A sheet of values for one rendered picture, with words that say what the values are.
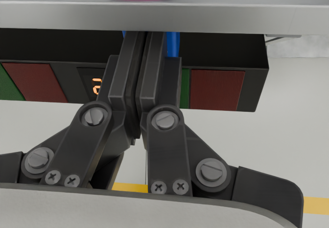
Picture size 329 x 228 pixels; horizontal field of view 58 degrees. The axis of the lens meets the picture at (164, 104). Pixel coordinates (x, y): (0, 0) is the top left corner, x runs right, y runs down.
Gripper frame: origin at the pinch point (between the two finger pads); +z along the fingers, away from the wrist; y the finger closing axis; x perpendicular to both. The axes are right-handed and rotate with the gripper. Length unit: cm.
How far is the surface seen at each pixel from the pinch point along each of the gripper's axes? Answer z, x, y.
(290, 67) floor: 51, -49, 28
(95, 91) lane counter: 3.4, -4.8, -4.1
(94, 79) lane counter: 3.4, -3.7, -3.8
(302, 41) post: 55, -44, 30
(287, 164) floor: 33, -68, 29
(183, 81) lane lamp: 3.4, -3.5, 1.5
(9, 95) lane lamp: 3.4, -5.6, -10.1
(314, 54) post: 53, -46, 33
